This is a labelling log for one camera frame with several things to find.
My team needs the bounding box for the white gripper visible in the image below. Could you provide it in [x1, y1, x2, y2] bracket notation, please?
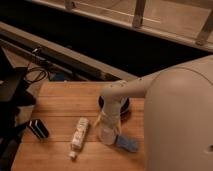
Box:
[93, 100, 122, 135]

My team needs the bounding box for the white ceramic cup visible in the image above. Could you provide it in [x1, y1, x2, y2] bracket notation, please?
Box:
[100, 129, 116, 145]

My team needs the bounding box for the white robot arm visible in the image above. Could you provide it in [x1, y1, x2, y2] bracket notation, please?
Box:
[97, 55, 213, 171]

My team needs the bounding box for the black ceramic bowl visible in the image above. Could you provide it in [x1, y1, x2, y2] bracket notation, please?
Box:
[98, 97, 130, 118]

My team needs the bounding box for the black striped eraser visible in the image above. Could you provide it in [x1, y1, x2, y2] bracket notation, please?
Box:
[28, 119, 49, 139]

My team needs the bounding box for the white tube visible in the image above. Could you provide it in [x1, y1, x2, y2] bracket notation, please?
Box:
[69, 117, 89, 160]

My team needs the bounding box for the black stand equipment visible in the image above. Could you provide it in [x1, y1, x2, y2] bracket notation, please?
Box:
[0, 47, 36, 171]

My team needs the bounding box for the black cable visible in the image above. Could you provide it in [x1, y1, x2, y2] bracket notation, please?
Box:
[23, 46, 53, 85]

